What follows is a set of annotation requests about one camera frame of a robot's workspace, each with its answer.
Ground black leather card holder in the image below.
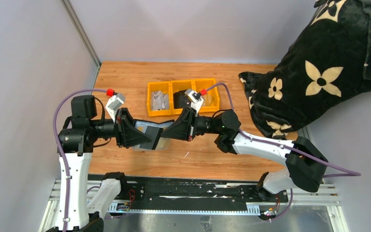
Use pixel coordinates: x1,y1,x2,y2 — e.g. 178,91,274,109
133,119,175,151

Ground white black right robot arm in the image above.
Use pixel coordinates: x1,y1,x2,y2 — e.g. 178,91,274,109
161,108,327,201

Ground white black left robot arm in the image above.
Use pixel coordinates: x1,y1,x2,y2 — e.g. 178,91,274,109
53,92,152,232

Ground black card holders in bin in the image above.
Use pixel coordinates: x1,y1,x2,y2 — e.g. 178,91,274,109
173,90,191,109

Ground beige card in right bin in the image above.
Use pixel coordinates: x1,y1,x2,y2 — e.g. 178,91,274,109
202,94,213,107

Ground silver cards in bin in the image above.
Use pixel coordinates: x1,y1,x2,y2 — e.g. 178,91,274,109
151,90,170,111

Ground yellow bin with cards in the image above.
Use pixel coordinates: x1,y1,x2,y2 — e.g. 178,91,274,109
147,81,172,117

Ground yellow bin right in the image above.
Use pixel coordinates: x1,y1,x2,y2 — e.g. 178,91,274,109
194,78,220,113

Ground yellow bin with holders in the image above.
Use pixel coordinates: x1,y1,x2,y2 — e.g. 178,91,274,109
171,80,194,115

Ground black plush flower blanket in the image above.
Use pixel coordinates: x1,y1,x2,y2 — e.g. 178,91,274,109
239,0,371,139

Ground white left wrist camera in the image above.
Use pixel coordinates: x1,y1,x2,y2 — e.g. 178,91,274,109
105,93,126,122

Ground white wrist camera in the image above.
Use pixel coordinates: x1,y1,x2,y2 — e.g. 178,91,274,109
105,93,126,122
185,89,205,113

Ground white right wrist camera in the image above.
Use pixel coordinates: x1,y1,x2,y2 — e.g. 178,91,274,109
185,89,205,113

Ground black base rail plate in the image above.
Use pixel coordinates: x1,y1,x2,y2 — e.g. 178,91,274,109
116,176,289,212

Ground aluminium corner frame post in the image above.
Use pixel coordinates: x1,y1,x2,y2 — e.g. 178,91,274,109
60,0,101,69

